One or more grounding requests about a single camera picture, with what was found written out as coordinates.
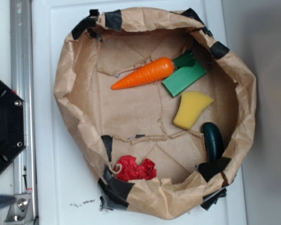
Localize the aluminium extrusion rail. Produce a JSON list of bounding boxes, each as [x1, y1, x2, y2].
[[10, 0, 39, 225]]

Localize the orange toy carrot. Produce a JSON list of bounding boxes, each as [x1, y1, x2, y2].
[[111, 51, 195, 90]]

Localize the grey metal corner bracket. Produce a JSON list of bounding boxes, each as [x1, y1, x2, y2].
[[4, 194, 34, 225]]

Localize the green rectangular block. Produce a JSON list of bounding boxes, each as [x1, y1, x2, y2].
[[162, 60, 207, 98]]

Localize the white plastic tray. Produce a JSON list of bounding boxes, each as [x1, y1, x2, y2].
[[32, 0, 247, 225]]

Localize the yellow sponge piece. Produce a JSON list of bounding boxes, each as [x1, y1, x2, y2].
[[173, 91, 214, 130]]

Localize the dark green toy cucumber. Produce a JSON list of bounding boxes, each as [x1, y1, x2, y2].
[[202, 122, 224, 163]]

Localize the brown paper bag bin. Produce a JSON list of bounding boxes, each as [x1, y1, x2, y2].
[[54, 7, 257, 219]]

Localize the red crumpled paper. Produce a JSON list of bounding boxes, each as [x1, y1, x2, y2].
[[115, 155, 157, 182]]

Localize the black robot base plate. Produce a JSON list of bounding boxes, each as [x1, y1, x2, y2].
[[0, 80, 26, 175]]

